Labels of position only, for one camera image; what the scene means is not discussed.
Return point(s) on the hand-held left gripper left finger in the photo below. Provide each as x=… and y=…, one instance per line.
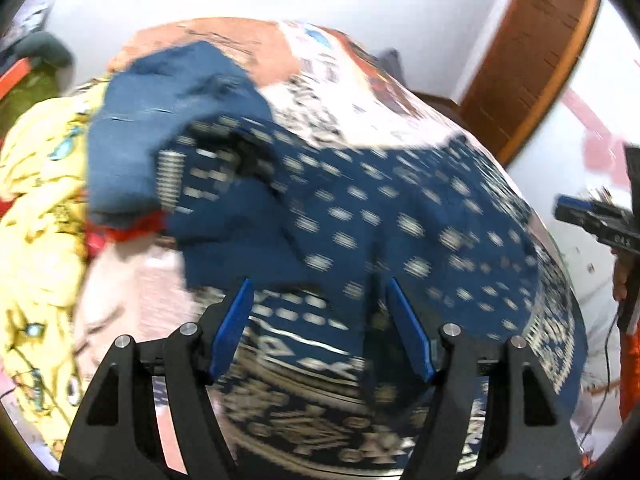
x=230, y=330

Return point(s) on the navy patterned hoodie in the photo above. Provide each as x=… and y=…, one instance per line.
x=400, y=220

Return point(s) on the blue jeans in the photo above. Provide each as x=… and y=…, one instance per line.
x=150, y=125

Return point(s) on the brown wooden door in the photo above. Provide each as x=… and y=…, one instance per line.
x=530, y=60

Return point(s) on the dark grey cloth bundle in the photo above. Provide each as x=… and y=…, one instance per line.
x=45, y=50

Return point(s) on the white door with pink heart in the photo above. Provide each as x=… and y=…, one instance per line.
x=575, y=160

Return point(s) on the red garment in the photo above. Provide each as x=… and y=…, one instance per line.
x=125, y=232

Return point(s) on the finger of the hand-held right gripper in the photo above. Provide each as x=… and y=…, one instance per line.
x=575, y=210

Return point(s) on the printed bed blanket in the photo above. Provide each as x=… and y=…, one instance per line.
x=320, y=85

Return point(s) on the dark grey bag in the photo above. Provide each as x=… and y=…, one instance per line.
x=390, y=62

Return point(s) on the dark wooden bed frame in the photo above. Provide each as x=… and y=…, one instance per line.
x=435, y=100

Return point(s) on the yellow cartoon garment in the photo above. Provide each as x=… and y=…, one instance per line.
x=40, y=185

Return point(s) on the orange box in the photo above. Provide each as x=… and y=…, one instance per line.
x=15, y=77

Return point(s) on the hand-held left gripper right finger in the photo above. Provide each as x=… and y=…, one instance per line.
x=410, y=330

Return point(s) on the person's right hand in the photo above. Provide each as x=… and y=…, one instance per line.
x=621, y=280

